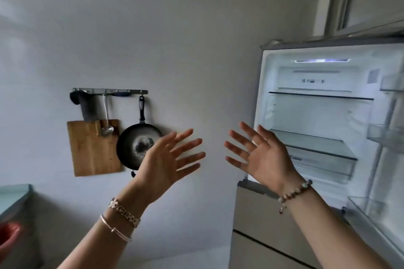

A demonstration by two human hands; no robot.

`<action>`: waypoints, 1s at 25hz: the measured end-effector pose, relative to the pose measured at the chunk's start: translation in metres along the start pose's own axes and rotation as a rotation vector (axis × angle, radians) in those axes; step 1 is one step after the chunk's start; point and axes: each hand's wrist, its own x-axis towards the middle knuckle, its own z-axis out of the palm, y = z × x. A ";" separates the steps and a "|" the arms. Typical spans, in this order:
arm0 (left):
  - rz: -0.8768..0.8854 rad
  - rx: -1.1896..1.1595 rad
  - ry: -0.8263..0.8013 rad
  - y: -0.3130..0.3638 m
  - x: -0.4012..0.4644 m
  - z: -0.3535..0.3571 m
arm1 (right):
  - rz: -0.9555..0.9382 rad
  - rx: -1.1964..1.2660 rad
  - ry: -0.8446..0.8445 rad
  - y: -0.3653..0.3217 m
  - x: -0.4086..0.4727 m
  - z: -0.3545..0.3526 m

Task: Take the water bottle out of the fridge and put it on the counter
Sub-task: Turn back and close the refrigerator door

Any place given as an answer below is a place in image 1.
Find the person's right hand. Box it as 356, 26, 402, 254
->
224, 121, 304, 194

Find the person's left hand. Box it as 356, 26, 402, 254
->
126, 128, 206, 206

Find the person's left forearm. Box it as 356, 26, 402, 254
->
58, 184, 151, 269

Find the person's right forearm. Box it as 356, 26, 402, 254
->
278, 181, 393, 269

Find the black frying pan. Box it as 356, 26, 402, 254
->
116, 95, 164, 178

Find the glass refrigerator shelf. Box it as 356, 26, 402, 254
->
268, 90, 375, 102
270, 129, 359, 161

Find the silver refrigerator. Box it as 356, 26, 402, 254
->
229, 37, 404, 269

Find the beige refrigerator drawer front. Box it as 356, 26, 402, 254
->
229, 229, 319, 269
233, 180, 348, 249

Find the steel ladle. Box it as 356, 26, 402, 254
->
100, 94, 115, 137

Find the clear refrigerator crisper drawer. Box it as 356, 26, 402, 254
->
288, 153, 356, 182

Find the wooden cutting board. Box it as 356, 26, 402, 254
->
66, 119, 122, 177

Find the dark cleaver knife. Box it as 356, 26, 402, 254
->
70, 90, 102, 122

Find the refrigerator interior light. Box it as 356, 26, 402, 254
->
295, 58, 351, 64

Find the thin silver bangle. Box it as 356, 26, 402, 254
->
100, 214, 132, 243

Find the open refrigerator door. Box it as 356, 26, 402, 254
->
344, 67, 404, 261

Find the beaded bracelet with charm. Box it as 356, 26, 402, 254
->
278, 179, 314, 215

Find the rose gold chain bracelet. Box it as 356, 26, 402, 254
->
108, 197, 141, 229

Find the metal wall hook rail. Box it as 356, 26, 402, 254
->
72, 87, 149, 95

